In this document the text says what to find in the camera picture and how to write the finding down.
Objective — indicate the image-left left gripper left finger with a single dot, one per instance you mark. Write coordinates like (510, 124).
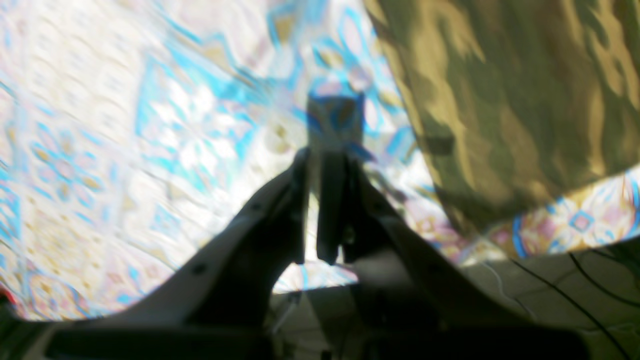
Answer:
(230, 280)

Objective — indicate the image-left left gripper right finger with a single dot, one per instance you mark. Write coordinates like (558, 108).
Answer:
(404, 283)

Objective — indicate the patterned tile tablecloth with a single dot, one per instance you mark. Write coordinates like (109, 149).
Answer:
(132, 131)

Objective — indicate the camouflage T-shirt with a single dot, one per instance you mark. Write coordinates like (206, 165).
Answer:
(514, 103)

